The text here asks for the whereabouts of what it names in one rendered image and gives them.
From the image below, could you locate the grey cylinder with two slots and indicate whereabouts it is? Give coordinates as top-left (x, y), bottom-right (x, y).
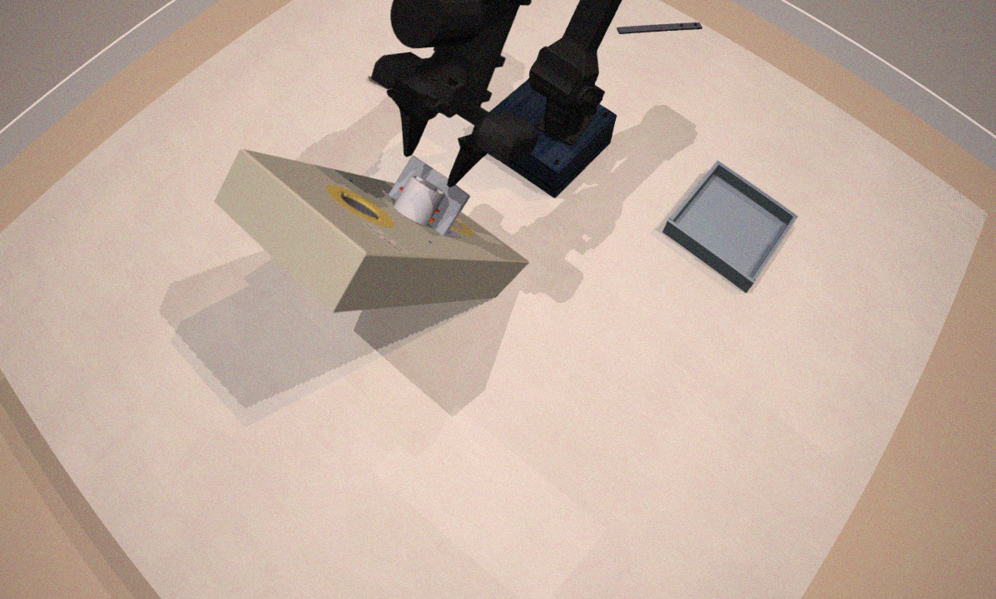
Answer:
top-left (393, 175), bottom-right (446, 225)

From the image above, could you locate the dark grey flat bar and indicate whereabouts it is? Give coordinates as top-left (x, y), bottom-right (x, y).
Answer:
top-left (617, 22), bottom-right (702, 34)

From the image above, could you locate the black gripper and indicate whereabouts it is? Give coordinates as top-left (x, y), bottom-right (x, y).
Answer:
top-left (371, 44), bottom-right (538, 187)

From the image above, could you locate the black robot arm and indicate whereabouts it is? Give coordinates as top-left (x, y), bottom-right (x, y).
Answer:
top-left (390, 0), bottom-right (622, 146)

